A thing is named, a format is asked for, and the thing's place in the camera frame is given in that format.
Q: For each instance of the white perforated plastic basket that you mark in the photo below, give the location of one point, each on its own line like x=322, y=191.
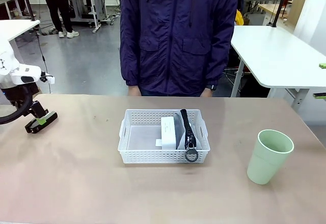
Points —
x=142, y=156

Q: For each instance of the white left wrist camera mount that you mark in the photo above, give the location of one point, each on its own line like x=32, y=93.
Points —
x=49, y=79

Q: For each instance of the yellow garment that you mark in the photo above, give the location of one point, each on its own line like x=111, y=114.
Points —
x=240, y=17

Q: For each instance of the person's left hand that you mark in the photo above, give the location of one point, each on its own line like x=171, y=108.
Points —
x=206, y=93

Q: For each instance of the white rectangular box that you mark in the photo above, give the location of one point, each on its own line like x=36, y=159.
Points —
x=168, y=135

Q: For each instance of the light green cup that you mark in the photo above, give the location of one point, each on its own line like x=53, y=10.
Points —
x=267, y=160

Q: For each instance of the black wrist watch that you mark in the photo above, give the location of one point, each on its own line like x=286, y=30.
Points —
x=212, y=87

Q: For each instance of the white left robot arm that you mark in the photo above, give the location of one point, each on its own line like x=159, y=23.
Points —
x=12, y=66

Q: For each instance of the person in navy jacket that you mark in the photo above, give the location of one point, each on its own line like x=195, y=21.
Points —
x=178, y=35

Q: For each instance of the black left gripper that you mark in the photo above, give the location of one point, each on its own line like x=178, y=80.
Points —
x=30, y=101

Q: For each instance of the black clamp stand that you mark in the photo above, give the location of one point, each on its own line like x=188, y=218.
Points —
x=28, y=0

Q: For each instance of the wooden top background table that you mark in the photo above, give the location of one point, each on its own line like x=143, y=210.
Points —
x=268, y=7

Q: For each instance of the black camera stand pole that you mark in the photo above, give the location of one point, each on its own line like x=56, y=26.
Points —
x=279, y=5

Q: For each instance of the background person in black trousers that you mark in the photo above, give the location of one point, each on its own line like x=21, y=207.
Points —
x=56, y=5

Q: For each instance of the grey black zipper pouch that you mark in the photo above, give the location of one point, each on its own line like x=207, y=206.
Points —
x=187, y=135

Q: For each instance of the white side table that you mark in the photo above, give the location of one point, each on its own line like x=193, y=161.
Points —
x=15, y=28

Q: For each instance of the person's right hand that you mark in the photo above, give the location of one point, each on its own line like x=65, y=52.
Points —
x=134, y=91

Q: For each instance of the right gripper black green finger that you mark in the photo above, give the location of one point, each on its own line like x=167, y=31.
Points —
x=320, y=95
x=323, y=65

